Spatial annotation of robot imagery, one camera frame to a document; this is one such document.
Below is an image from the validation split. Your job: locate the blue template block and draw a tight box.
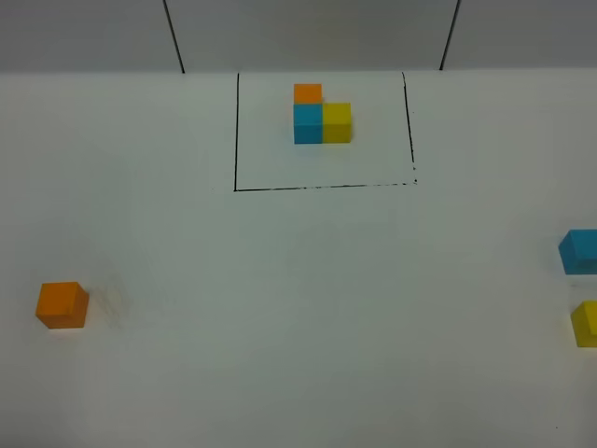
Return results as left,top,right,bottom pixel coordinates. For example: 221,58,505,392
293,104,323,145

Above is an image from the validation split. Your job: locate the yellow template block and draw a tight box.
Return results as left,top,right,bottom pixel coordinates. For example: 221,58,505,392
323,103,353,144

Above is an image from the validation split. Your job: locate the orange template block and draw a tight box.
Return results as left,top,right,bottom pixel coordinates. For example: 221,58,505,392
294,84,323,105

